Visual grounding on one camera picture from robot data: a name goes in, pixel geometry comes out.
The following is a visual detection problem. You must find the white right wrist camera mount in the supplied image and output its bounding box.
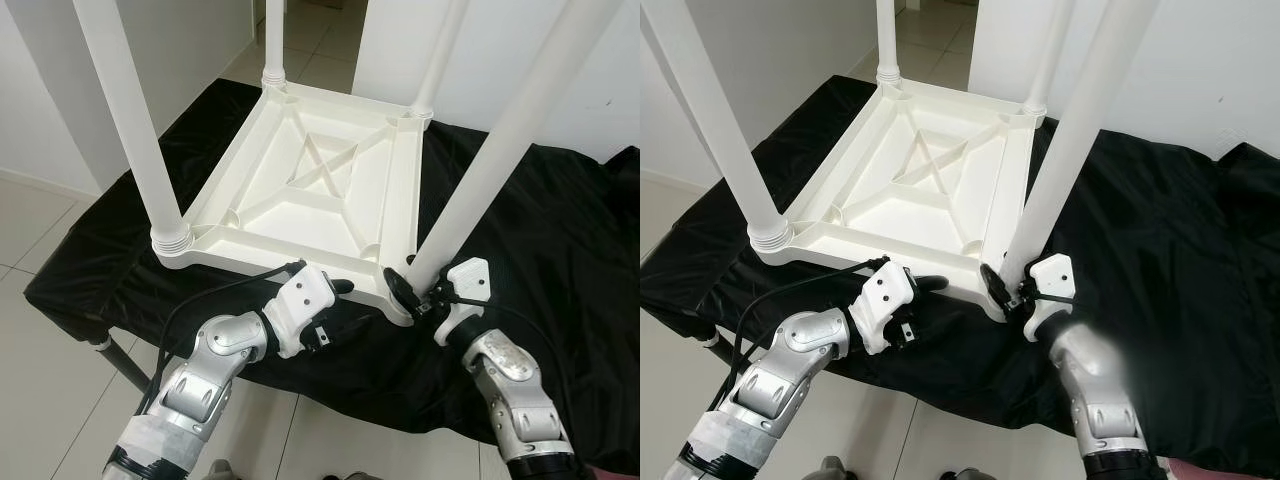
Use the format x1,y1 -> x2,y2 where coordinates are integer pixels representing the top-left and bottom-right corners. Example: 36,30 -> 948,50
433,258 -> 491,346
1022,253 -> 1076,343

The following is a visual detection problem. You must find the white plastic table leg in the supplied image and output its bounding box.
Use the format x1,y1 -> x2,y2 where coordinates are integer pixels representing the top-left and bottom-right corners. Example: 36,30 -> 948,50
72,0 -> 193,263
876,0 -> 901,86
1000,0 -> 1161,286
640,0 -> 793,251
1022,0 -> 1076,113
262,0 -> 289,91
408,0 -> 626,291
410,0 -> 471,116

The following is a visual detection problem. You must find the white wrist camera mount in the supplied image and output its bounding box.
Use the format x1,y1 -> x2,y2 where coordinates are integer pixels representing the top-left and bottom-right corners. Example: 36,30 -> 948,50
1022,253 -> 1076,343
262,262 -> 336,359
848,258 -> 919,356
433,258 -> 491,346

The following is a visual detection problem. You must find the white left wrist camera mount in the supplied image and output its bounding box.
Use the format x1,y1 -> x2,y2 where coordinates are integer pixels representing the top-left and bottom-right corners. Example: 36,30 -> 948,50
848,258 -> 919,356
262,262 -> 336,359

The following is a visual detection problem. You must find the white plastic table top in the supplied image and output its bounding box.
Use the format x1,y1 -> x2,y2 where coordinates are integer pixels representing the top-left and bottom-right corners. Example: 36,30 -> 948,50
748,75 -> 1049,323
150,80 -> 433,326

